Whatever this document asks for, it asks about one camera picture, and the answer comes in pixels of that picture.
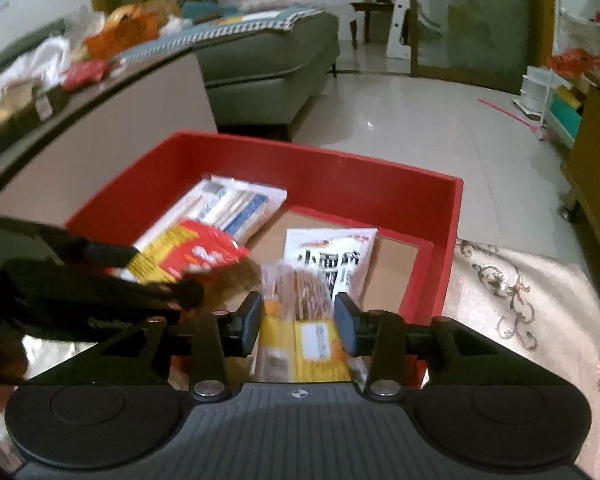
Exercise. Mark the white blue striped snack packet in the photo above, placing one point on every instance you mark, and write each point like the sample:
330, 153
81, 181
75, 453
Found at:
230, 205

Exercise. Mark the wooden cabinet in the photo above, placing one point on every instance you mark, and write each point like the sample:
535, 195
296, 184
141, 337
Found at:
595, 180

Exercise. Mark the teal storage box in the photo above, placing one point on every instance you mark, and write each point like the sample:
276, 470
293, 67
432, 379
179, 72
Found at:
565, 112

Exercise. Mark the orange plastic bag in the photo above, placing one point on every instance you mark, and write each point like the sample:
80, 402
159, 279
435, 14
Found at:
575, 62

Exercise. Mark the small red snack packet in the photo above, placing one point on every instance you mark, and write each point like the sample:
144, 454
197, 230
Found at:
85, 74

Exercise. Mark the orange clear biscuit packet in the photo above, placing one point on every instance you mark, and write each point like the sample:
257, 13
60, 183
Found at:
300, 310

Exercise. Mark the blue patterned sofa blanket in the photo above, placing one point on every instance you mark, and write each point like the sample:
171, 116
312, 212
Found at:
240, 20

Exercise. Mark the white shelf rack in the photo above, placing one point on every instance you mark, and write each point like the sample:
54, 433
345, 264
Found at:
535, 92

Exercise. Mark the glass sliding door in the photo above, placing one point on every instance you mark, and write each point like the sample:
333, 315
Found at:
480, 20

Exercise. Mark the grey-green sofa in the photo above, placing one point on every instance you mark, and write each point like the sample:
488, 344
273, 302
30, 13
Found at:
270, 70

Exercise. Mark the red and yellow snack packet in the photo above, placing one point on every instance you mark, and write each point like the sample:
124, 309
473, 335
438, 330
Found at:
195, 255

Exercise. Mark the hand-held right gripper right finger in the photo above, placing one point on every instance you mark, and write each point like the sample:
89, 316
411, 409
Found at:
345, 326

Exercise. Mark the dark green box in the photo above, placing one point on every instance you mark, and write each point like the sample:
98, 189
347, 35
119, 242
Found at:
25, 102

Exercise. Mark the dark wooden side table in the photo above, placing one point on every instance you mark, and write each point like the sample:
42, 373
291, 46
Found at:
372, 12

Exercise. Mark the white board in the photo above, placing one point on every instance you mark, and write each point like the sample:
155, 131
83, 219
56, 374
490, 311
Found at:
397, 25

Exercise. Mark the beige coffee table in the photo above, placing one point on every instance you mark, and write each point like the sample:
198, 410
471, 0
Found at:
130, 125

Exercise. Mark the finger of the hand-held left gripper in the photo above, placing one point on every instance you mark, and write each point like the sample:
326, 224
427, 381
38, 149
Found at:
97, 252
172, 294

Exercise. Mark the orange plastic basket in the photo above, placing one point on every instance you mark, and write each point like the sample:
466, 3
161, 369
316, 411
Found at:
125, 32

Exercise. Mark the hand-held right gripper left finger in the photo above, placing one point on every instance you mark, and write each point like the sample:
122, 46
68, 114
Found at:
252, 321

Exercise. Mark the white black print snack packet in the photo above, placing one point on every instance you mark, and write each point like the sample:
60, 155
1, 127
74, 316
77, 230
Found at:
330, 255

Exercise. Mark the red cardboard box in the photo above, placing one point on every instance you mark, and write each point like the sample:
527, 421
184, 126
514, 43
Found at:
380, 195

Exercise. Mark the white plastic bag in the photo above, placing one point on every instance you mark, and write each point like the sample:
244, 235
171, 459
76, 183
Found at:
35, 60

